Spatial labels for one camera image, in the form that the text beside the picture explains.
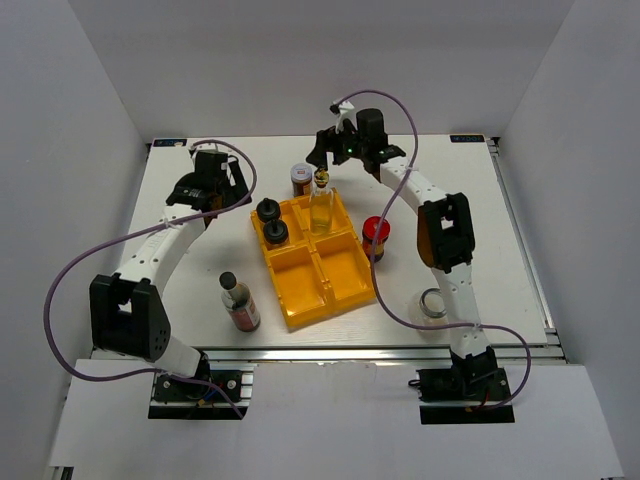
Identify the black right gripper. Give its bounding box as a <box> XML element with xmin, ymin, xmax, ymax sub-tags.
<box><xmin>306</xmin><ymin>117</ymin><xmax>368</xmax><ymax>171</ymax></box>

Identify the brown jar white lid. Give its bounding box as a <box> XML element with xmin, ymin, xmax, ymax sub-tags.
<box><xmin>290</xmin><ymin>163</ymin><xmax>313</xmax><ymax>197</ymax></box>

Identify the glass oil bottle gold stopper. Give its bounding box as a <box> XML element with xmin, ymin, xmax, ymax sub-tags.
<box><xmin>309</xmin><ymin>168</ymin><xmax>334</xmax><ymax>235</ymax></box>

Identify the white powder jar black lid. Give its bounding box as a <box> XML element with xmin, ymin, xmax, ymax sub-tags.
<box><xmin>256</xmin><ymin>198</ymin><xmax>281</xmax><ymax>224</ymax></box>

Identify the glass spice jar black lid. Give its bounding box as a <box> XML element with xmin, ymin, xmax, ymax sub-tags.
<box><xmin>263</xmin><ymin>219</ymin><xmax>289</xmax><ymax>250</ymax></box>

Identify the red lid sauce jar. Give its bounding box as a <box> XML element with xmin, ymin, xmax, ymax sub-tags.
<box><xmin>362</xmin><ymin>216</ymin><xmax>391</xmax><ymax>262</ymax></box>

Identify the dark soy sauce bottle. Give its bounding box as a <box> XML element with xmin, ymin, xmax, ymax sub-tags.
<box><xmin>219</xmin><ymin>271</ymin><xmax>261</xmax><ymax>333</ymax></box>

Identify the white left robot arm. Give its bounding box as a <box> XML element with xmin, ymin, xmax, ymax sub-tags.
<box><xmin>89</xmin><ymin>148</ymin><xmax>250</xmax><ymax>399</ymax></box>

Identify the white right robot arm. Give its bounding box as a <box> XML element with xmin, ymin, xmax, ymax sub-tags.
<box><xmin>307</xmin><ymin>101</ymin><xmax>498</xmax><ymax>401</ymax></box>

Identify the blue label sticker left corner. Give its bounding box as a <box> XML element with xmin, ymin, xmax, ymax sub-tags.
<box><xmin>152</xmin><ymin>138</ymin><xmax>187</xmax><ymax>148</ymax></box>

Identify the blue label sticker corner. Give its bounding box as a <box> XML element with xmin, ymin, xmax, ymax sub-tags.
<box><xmin>449</xmin><ymin>134</ymin><xmax>485</xmax><ymax>143</ymax></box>
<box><xmin>152</xmin><ymin>138</ymin><xmax>187</xmax><ymax>148</ymax></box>

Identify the yellow four-compartment plastic bin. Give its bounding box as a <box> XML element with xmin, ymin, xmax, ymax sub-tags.
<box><xmin>250</xmin><ymin>193</ymin><xmax>374</xmax><ymax>331</ymax></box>

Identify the blue label sticker right corner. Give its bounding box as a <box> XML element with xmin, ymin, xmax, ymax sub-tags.
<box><xmin>449</xmin><ymin>134</ymin><xmax>485</xmax><ymax>143</ymax></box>

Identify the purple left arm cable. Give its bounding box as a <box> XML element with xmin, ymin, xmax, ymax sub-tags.
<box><xmin>43</xmin><ymin>139</ymin><xmax>259</xmax><ymax>420</ymax></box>

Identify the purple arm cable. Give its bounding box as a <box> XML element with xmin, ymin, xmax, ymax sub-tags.
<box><xmin>43</xmin><ymin>139</ymin><xmax>259</xmax><ymax>420</ymax></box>
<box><xmin>337</xmin><ymin>89</ymin><xmax>532</xmax><ymax>412</ymax></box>

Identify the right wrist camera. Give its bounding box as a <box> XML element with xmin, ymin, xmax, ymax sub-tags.
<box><xmin>329</xmin><ymin>100</ymin><xmax>356</xmax><ymax>132</ymax></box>

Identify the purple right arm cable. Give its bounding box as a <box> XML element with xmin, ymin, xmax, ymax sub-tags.
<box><xmin>337</xmin><ymin>89</ymin><xmax>532</xmax><ymax>412</ymax></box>

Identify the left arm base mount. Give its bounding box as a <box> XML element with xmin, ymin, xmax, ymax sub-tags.
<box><xmin>147</xmin><ymin>364</ymin><xmax>254</xmax><ymax>421</ymax></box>

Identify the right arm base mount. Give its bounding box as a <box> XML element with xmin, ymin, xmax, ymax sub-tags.
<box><xmin>407</xmin><ymin>368</ymin><xmax>515</xmax><ymax>426</ymax></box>

